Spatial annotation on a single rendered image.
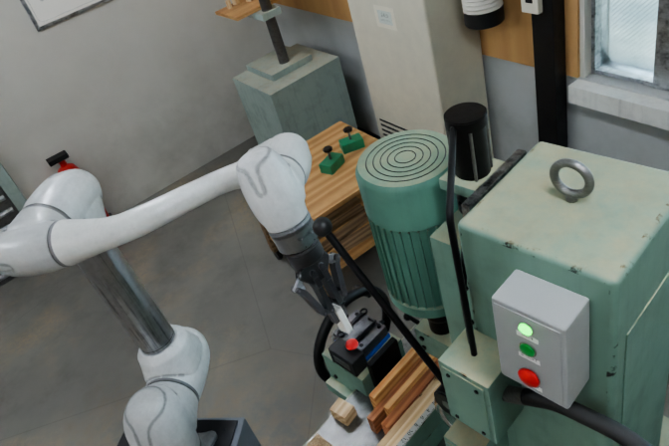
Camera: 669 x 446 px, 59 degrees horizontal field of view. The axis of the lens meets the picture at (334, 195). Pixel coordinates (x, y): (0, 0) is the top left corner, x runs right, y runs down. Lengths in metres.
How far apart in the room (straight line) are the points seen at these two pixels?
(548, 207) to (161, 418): 1.14
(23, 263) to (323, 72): 2.35
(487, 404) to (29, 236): 0.94
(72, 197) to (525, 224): 1.02
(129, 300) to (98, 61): 2.45
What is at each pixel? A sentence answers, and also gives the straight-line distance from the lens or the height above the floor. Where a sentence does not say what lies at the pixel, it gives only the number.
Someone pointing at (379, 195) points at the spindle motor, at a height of 1.49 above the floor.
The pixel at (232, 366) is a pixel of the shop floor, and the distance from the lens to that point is 2.85.
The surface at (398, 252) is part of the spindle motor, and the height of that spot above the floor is 1.36.
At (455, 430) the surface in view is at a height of 1.08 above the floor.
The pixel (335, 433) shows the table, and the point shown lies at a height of 0.90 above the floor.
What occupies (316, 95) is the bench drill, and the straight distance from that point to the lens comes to 3.43.
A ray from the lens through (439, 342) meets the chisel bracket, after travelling 1.27.
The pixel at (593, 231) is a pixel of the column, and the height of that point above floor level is 1.52.
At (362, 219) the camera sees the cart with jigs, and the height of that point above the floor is 0.20.
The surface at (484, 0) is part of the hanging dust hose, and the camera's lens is 2.41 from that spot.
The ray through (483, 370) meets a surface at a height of 1.30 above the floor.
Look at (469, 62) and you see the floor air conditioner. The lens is 2.70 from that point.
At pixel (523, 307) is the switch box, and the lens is 0.77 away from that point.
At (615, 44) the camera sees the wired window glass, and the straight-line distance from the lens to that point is 2.45.
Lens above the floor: 2.06
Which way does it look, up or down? 35 degrees down
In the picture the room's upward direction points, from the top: 18 degrees counter-clockwise
